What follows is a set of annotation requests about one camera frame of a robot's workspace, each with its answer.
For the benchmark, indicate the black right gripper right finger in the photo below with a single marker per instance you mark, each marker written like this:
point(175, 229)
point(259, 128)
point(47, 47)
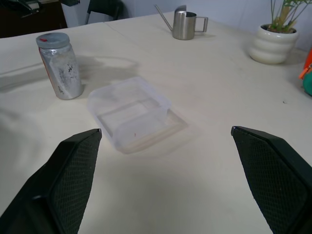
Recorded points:
point(273, 175)

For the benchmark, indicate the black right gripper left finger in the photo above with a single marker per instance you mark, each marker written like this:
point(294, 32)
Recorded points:
point(61, 185)

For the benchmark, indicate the clear plastic container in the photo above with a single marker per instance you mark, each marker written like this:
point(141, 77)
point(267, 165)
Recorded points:
point(130, 113)

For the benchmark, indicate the silver jar with grey lid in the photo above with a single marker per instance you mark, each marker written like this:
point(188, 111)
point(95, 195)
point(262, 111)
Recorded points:
point(64, 70)

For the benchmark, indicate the grey plastic jar lid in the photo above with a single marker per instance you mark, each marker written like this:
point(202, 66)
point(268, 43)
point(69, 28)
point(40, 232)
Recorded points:
point(52, 40)

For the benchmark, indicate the green and orange object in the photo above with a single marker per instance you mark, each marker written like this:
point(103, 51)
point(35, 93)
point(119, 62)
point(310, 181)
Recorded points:
point(308, 75)

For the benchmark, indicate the white ribbed plant pot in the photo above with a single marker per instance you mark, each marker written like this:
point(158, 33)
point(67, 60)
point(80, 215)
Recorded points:
point(273, 46)

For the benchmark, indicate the green potted plant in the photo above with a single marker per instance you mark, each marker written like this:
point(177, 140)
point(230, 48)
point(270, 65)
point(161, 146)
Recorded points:
point(287, 14)

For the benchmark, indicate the steel watering can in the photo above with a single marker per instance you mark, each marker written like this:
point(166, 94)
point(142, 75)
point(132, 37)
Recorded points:
point(183, 23)

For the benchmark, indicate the black chair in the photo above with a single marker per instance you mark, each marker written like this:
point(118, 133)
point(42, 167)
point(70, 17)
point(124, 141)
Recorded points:
point(104, 11)

